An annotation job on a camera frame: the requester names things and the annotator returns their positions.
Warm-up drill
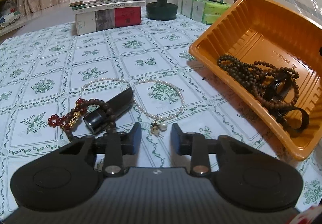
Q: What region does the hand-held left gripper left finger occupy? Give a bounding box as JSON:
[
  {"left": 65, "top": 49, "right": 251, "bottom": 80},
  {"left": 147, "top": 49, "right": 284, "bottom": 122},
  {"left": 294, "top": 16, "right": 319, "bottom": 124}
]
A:
[{"left": 58, "top": 122, "right": 142, "bottom": 177}]

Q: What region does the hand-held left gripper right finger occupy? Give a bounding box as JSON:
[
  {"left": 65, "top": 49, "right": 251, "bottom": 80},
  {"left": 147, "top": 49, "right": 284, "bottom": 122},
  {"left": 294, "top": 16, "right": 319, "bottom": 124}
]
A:
[{"left": 170, "top": 123, "right": 252, "bottom": 177}]

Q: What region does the white pearl necklace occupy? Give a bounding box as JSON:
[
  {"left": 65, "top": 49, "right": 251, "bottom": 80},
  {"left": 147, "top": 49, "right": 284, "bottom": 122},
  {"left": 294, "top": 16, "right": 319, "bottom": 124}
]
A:
[{"left": 79, "top": 77, "right": 185, "bottom": 137}]

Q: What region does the brown bead bracelet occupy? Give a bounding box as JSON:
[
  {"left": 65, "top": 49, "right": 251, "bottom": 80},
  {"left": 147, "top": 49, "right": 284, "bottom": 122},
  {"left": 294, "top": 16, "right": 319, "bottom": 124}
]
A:
[{"left": 66, "top": 98, "right": 118, "bottom": 142}]

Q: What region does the black cylinder case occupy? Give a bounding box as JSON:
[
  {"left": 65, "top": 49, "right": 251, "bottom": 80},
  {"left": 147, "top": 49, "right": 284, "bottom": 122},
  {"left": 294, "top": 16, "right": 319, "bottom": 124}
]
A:
[{"left": 83, "top": 87, "right": 134, "bottom": 135}]

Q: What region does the brown bead necklace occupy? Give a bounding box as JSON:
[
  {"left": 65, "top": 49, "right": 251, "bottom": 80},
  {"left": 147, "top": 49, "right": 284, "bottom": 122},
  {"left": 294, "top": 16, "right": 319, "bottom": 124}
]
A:
[{"left": 247, "top": 60, "right": 300, "bottom": 115}]

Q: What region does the orange plastic tray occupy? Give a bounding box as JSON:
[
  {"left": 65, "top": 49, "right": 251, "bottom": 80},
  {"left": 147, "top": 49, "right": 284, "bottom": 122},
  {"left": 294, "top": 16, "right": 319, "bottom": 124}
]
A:
[{"left": 189, "top": 0, "right": 322, "bottom": 161}]

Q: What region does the floral tablecloth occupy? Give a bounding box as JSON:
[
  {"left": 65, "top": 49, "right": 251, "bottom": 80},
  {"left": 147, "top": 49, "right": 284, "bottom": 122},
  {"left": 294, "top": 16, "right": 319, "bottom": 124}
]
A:
[{"left": 0, "top": 7, "right": 322, "bottom": 214}]

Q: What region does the thick book with red spine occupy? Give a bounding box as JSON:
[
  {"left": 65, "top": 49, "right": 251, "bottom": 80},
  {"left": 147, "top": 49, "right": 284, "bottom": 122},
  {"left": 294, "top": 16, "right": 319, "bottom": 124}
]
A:
[{"left": 75, "top": 2, "right": 146, "bottom": 36}]

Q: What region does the green tissue pack bundle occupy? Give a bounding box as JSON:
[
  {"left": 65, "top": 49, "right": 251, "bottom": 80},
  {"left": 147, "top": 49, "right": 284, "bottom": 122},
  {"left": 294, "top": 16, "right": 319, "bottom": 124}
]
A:
[{"left": 181, "top": 0, "right": 232, "bottom": 25}]

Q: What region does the thin green-edged book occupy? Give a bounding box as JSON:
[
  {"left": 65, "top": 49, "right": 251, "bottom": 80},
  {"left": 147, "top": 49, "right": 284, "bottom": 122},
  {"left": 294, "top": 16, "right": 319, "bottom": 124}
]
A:
[{"left": 71, "top": 0, "right": 146, "bottom": 11}]

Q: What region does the red and white cloth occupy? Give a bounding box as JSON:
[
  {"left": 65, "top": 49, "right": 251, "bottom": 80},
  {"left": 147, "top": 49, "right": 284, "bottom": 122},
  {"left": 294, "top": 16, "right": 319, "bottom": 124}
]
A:
[{"left": 287, "top": 204, "right": 322, "bottom": 224}]

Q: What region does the white plastic bag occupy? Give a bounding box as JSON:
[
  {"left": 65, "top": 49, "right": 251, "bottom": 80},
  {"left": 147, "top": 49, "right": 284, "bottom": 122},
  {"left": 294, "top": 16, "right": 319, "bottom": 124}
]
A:
[{"left": 0, "top": 0, "right": 21, "bottom": 30}]

